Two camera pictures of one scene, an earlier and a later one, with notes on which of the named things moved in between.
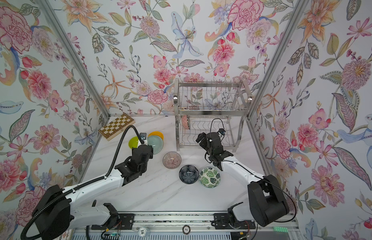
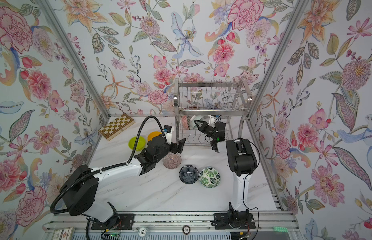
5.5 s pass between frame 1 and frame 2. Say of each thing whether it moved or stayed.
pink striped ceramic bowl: stayed
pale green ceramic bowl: moved
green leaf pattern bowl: stayed
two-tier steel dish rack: stayed
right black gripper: moved
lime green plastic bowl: stayed
